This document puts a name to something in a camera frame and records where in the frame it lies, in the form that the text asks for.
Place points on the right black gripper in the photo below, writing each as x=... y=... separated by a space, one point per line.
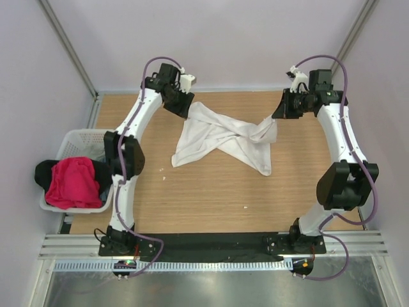
x=284 y=110

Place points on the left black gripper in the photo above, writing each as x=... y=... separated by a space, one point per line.
x=182 y=109

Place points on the white t shirt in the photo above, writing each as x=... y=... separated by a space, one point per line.
x=205 y=131

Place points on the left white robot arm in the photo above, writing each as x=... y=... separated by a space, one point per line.
x=123 y=152

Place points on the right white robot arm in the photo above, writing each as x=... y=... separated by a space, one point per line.
x=350 y=178

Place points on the white laundry basket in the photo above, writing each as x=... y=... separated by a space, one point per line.
x=82 y=143

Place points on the pink shirt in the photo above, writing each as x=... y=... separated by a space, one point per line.
x=73 y=185

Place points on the black shirt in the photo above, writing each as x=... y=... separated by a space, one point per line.
x=43 y=174

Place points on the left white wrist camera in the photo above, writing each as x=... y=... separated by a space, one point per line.
x=186 y=81

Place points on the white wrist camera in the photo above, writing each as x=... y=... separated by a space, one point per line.
x=298 y=80
x=186 y=81

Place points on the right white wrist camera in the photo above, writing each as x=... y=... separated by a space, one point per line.
x=298 y=80

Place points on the right aluminium frame post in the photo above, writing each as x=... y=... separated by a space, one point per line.
x=356 y=29

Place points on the aluminium frame post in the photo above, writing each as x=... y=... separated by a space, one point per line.
x=356 y=29
x=67 y=45

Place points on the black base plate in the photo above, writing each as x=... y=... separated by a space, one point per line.
x=211 y=247

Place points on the left aluminium frame post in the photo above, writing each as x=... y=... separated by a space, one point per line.
x=67 y=45

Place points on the aluminium rail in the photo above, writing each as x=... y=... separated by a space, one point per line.
x=358 y=243

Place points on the slotted cable duct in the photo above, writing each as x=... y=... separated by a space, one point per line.
x=132 y=266

